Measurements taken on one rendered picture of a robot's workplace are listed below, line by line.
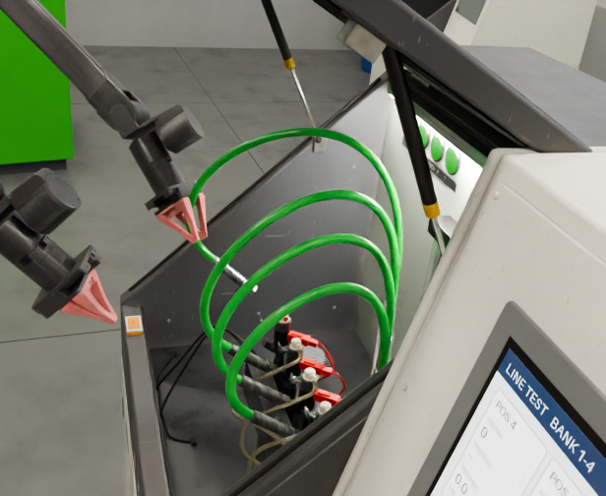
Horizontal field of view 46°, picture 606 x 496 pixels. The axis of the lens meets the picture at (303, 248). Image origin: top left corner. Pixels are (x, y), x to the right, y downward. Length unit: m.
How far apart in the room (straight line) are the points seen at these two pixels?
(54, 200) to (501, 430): 0.60
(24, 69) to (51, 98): 0.22
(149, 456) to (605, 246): 0.80
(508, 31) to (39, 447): 2.95
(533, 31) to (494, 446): 3.47
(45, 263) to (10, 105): 3.48
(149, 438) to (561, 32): 3.35
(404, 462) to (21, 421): 2.03
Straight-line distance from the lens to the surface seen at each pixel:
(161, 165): 1.28
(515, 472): 0.71
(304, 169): 1.49
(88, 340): 3.10
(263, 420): 1.05
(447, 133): 1.22
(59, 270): 1.02
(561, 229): 0.71
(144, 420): 1.28
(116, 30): 7.68
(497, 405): 0.73
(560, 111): 1.20
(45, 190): 0.97
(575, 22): 4.16
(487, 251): 0.78
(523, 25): 4.06
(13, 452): 2.65
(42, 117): 4.51
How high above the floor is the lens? 1.80
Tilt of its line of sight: 28 degrees down
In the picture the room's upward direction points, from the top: 6 degrees clockwise
